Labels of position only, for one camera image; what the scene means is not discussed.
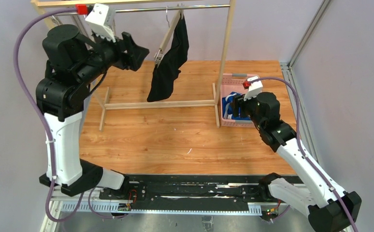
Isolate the blue underwear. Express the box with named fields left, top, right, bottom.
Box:
left=221, top=92, right=250, bottom=121

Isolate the hanger holding black underwear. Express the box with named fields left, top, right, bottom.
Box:
left=154, top=10, right=184, bottom=66

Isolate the black underwear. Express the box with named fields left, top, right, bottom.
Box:
left=146, top=17, right=189, bottom=102

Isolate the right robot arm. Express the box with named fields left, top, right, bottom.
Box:
left=231, top=92, right=362, bottom=232

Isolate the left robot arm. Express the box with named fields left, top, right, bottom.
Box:
left=36, top=24, right=149, bottom=197

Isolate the empty hanger on rack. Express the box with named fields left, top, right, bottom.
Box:
left=49, top=15, right=63, bottom=29

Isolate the pink plastic basket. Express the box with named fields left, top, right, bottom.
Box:
left=220, top=73, right=255, bottom=128

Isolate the wooden clothes rack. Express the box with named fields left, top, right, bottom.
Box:
left=30, top=0, right=236, bottom=131

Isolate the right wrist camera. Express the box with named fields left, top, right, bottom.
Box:
left=243, top=75, right=263, bottom=101

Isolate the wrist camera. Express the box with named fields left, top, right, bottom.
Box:
left=85, top=3, right=116, bottom=43
left=243, top=75, right=263, bottom=101

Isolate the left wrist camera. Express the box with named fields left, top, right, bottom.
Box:
left=85, top=3, right=116, bottom=43

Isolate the aluminium frame post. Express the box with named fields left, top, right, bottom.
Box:
left=288, top=0, right=332, bottom=69

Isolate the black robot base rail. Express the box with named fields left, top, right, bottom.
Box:
left=87, top=173, right=290, bottom=221

